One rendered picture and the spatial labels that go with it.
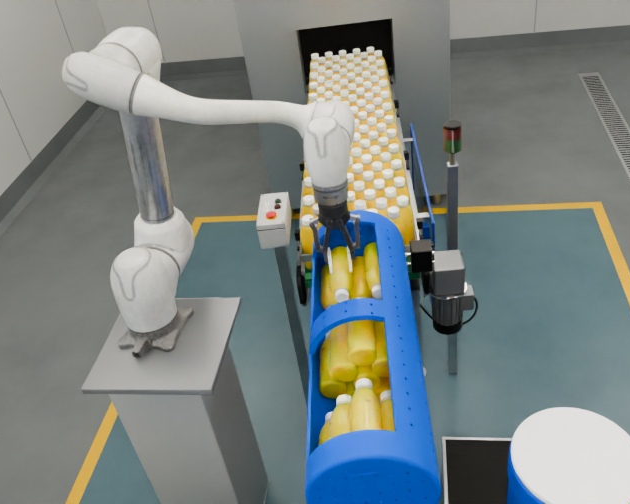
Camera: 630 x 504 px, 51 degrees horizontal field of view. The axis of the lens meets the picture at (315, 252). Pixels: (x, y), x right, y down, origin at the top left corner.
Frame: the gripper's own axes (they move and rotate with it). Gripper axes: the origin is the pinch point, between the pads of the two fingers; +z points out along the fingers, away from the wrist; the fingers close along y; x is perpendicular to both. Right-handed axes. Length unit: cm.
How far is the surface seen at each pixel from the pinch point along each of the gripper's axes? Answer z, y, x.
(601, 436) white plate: 20, 57, -47
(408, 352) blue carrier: 5.4, 15.4, -30.7
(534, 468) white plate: 20, 40, -54
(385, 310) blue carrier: 1.9, 10.9, -19.2
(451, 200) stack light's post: 28, 40, 67
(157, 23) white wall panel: 71, -172, 475
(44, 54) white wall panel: 52, -237, 367
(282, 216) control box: 14, -20, 45
